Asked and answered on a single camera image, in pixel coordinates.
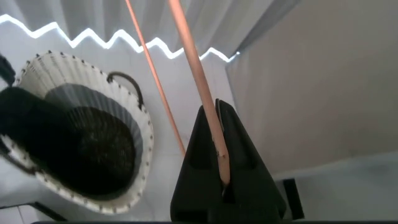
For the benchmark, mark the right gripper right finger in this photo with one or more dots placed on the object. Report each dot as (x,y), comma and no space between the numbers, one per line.
(248,193)

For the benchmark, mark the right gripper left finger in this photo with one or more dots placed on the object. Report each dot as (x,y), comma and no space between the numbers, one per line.
(196,193)

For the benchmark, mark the pink clothes hanger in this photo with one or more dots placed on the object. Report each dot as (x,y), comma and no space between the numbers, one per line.
(197,77)

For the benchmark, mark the white laundry basket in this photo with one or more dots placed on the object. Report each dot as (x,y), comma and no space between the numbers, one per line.
(62,68)

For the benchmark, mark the black garment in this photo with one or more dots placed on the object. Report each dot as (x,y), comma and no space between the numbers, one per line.
(25,118)

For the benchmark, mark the white curtain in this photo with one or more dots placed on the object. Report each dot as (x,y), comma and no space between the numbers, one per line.
(93,15)

